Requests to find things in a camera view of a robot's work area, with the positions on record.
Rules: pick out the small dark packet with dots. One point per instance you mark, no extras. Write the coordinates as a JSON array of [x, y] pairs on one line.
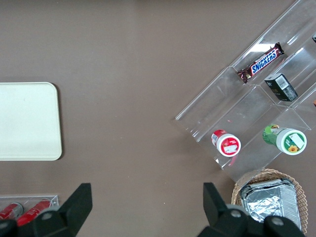
[[314, 39]]

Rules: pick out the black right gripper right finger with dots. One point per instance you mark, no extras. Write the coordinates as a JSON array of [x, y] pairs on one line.
[[222, 219]]

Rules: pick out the Snickers chocolate bar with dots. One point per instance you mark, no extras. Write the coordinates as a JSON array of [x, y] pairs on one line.
[[262, 62]]

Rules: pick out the aluminium foil container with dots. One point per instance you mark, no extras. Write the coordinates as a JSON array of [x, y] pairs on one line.
[[269, 202]]

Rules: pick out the white plastic tray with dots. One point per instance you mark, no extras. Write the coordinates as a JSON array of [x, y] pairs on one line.
[[27, 121]]

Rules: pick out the round wicker basket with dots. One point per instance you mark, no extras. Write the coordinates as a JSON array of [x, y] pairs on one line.
[[302, 197]]

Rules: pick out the small black carton box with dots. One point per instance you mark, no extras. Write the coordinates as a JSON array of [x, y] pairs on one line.
[[281, 87]]

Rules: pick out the clear acrylic can holder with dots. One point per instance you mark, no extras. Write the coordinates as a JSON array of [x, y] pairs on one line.
[[53, 198]]

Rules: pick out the red lidded yogurt cup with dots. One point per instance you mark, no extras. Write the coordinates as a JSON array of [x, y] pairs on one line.
[[228, 144]]

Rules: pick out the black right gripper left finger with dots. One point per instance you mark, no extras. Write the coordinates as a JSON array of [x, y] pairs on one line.
[[69, 214]]

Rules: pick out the green lidded snack cup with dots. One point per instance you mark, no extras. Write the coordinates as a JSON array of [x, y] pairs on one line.
[[290, 140]]

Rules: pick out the red soda can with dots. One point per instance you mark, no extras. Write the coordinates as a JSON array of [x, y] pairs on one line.
[[32, 212], [11, 209]]

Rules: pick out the clear acrylic stepped display stand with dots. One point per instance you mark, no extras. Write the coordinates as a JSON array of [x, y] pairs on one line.
[[249, 108]]

